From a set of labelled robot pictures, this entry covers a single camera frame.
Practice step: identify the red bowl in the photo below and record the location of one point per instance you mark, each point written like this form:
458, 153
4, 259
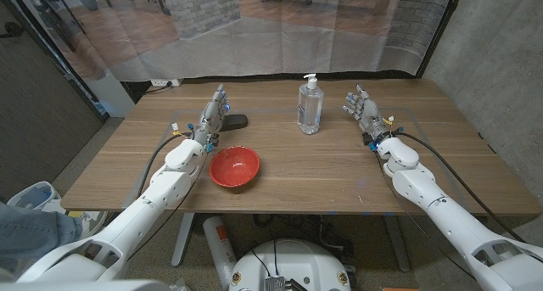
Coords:
234, 166

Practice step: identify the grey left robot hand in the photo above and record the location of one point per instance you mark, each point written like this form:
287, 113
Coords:
210, 119

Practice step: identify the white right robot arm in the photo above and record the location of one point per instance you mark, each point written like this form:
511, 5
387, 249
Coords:
424, 189

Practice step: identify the white roll with orange label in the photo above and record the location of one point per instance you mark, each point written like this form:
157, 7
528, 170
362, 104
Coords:
218, 244

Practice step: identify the black backdrop frame pole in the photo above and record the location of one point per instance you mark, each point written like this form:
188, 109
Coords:
85, 88
441, 30

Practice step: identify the black glasses case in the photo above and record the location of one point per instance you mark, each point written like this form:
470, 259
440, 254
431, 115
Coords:
235, 122

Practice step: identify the grey finned metal module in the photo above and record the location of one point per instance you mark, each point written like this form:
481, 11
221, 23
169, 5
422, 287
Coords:
275, 283

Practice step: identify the clear hand sanitizer pump bottle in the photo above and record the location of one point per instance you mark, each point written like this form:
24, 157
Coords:
310, 108

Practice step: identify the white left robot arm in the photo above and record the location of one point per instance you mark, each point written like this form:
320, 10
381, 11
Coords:
140, 210

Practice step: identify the white plastic bin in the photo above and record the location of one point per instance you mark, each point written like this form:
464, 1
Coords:
34, 195

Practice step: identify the printed room backdrop sheet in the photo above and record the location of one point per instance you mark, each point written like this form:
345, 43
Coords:
254, 36

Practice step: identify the white power strip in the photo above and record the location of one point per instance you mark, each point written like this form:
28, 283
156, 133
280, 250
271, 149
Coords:
163, 82

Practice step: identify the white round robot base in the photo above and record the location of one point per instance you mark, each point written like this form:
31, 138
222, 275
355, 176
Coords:
292, 261

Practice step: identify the person's leg in jeans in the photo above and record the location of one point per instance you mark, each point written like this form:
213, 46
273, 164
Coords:
29, 231

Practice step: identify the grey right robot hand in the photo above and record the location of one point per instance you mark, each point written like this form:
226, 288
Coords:
368, 113

